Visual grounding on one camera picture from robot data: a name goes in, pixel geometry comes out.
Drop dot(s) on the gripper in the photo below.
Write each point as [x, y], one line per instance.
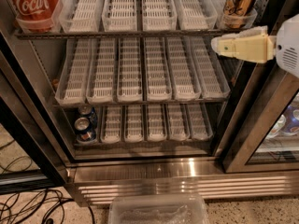
[288, 48]

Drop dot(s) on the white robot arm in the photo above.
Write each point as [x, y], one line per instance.
[287, 46]

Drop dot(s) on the shelf tray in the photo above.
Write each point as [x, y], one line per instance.
[157, 75]
[133, 131]
[129, 88]
[177, 124]
[185, 83]
[111, 125]
[102, 73]
[213, 82]
[156, 125]
[72, 84]
[119, 16]
[159, 15]
[80, 16]
[219, 5]
[196, 14]
[199, 122]

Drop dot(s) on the blue can behind glass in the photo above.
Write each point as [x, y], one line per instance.
[291, 126]

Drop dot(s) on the white can behind glass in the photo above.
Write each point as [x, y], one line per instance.
[277, 127]

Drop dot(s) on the glass fridge door right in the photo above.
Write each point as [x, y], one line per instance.
[260, 95]

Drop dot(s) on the stainless steel fridge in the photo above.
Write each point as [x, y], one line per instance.
[96, 172]

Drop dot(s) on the blue Pepsi can rear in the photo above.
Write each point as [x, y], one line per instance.
[89, 113]

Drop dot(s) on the blue pepsi can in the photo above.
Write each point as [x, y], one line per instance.
[89, 113]
[85, 130]

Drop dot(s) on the blue Pepsi can front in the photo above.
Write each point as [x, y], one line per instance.
[85, 130]

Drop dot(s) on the red Coca-Cola can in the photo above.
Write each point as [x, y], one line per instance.
[34, 3]

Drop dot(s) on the open fridge door left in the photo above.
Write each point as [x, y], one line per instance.
[20, 124]

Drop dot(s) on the clear plastic bin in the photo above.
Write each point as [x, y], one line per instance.
[159, 209]

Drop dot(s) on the clear tray under cola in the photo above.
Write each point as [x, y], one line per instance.
[51, 25]

